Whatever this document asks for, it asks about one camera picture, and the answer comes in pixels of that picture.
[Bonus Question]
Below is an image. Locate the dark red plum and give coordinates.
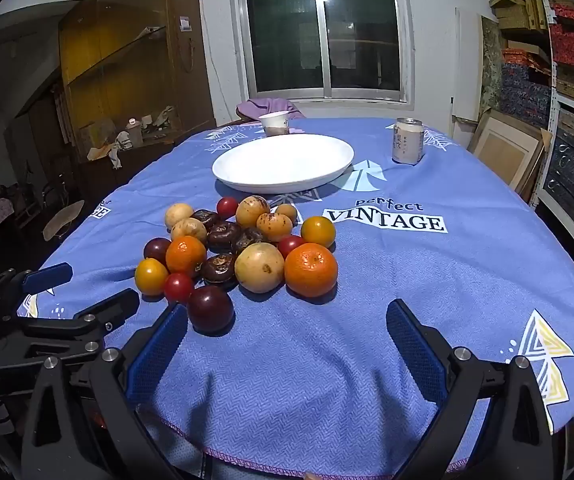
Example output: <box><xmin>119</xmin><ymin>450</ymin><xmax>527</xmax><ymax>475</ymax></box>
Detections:
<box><xmin>143</xmin><ymin>237</ymin><xmax>172</xmax><ymax>263</ymax></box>
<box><xmin>187</xmin><ymin>285</ymin><xmax>235</xmax><ymax>336</ymax></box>

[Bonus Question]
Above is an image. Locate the small tangerine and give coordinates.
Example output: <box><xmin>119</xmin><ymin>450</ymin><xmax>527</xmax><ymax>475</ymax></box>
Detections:
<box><xmin>165</xmin><ymin>235</ymin><xmax>208</xmax><ymax>278</ymax></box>

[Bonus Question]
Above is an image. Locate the wooden picture frame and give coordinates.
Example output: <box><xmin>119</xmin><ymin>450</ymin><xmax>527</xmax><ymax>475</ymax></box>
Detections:
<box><xmin>468</xmin><ymin>108</ymin><xmax>552</xmax><ymax>196</ymax></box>

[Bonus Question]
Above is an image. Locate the sliding glass window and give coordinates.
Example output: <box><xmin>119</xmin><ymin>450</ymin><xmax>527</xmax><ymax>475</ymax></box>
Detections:
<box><xmin>228</xmin><ymin>0</ymin><xmax>414</xmax><ymax>107</ymax></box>

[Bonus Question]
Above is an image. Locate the beige stool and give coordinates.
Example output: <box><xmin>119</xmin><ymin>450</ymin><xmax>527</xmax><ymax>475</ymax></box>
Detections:
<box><xmin>42</xmin><ymin>199</ymin><xmax>86</xmax><ymax>242</ymax></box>

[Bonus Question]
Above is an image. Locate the marbled leaning panel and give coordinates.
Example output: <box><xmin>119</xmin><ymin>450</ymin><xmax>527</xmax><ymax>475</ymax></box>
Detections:
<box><xmin>481</xmin><ymin>14</ymin><xmax>505</xmax><ymax>116</ymax></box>

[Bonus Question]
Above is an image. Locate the large round loquat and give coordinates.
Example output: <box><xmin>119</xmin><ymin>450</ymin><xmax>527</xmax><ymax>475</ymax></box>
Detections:
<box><xmin>234</xmin><ymin>242</ymin><xmax>286</xmax><ymax>294</ymax></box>

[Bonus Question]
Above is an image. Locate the yellow cherry tomato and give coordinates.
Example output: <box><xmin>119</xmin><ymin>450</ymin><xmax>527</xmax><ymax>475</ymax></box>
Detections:
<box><xmin>134</xmin><ymin>258</ymin><xmax>170</xmax><ymax>296</ymax></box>
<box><xmin>300</xmin><ymin>215</ymin><xmax>337</xmax><ymax>249</ymax></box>

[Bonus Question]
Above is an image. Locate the spotted loquat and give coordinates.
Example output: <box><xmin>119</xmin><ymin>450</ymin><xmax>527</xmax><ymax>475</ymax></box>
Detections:
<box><xmin>256</xmin><ymin>212</ymin><xmax>294</xmax><ymax>243</ymax></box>
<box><xmin>236</xmin><ymin>195</ymin><xmax>271</xmax><ymax>229</ymax></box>

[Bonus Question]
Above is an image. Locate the large tangerine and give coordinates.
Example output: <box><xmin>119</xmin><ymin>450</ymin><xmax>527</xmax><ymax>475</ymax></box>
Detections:
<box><xmin>284</xmin><ymin>242</ymin><xmax>339</xmax><ymax>299</ymax></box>

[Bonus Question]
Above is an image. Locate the purple cloth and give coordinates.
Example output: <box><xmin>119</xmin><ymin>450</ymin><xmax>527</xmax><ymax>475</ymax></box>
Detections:
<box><xmin>236</xmin><ymin>98</ymin><xmax>302</xmax><ymax>122</ymax></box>

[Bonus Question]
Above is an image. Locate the wooden glass display cabinet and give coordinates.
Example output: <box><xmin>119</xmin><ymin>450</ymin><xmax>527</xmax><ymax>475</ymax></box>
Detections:
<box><xmin>4</xmin><ymin>0</ymin><xmax>216</xmax><ymax>201</ymax></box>

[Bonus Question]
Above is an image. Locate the white drink can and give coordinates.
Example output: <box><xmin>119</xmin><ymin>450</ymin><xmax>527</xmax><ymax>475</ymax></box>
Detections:
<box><xmin>392</xmin><ymin>117</ymin><xmax>426</xmax><ymax>165</ymax></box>

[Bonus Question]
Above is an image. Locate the white metal shelf rack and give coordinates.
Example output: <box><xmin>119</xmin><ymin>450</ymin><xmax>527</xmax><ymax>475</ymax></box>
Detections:
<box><xmin>527</xmin><ymin>0</ymin><xmax>574</xmax><ymax>301</ymax></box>

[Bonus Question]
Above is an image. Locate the smooth loquat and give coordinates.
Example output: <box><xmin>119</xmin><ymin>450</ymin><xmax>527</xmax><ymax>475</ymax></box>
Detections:
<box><xmin>164</xmin><ymin>202</ymin><xmax>195</xmax><ymax>228</ymax></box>
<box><xmin>170</xmin><ymin>217</ymin><xmax>208</xmax><ymax>244</ymax></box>

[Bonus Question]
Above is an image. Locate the blue printed tablecloth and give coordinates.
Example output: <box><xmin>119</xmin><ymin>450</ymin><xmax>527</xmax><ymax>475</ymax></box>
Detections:
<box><xmin>17</xmin><ymin>117</ymin><xmax>574</xmax><ymax>478</ymax></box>

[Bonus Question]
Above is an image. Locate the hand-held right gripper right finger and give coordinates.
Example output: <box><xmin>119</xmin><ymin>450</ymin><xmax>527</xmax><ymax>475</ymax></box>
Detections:
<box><xmin>386</xmin><ymin>299</ymin><xmax>555</xmax><ymax>480</ymax></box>

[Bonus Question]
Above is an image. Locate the white paper cup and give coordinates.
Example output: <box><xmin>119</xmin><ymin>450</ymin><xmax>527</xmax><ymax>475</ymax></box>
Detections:
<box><xmin>258</xmin><ymin>110</ymin><xmax>290</xmax><ymax>137</ymax></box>

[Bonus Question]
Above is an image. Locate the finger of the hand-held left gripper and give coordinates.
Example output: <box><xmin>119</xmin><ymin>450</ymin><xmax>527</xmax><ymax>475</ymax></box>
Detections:
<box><xmin>19</xmin><ymin>288</ymin><xmax>140</xmax><ymax>348</ymax></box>
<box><xmin>0</xmin><ymin>262</ymin><xmax>74</xmax><ymax>306</ymax></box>

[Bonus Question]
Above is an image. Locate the white oval plate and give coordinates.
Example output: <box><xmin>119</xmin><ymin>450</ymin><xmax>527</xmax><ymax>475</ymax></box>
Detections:
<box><xmin>212</xmin><ymin>133</ymin><xmax>356</xmax><ymax>194</ymax></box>

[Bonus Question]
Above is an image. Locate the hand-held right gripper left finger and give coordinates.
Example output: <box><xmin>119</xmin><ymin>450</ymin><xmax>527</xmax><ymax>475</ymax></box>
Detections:
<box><xmin>21</xmin><ymin>302</ymin><xmax>188</xmax><ymax>480</ymax></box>

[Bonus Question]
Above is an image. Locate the white leaning board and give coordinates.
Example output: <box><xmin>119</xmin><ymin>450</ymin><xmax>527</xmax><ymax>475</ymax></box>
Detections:
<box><xmin>454</xmin><ymin>7</ymin><xmax>485</xmax><ymax>146</ymax></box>

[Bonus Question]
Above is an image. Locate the dark brown water chestnut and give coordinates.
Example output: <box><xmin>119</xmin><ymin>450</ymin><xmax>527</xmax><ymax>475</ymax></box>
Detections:
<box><xmin>190</xmin><ymin>209</ymin><xmax>222</xmax><ymax>233</ymax></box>
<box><xmin>207</xmin><ymin>222</ymin><xmax>242</xmax><ymax>253</ymax></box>

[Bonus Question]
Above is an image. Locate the crumpled white cloth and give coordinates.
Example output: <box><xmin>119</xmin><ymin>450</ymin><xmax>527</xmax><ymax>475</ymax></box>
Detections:
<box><xmin>87</xmin><ymin>130</ymin><xmax>132</xmax><ymax>170</ymax></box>

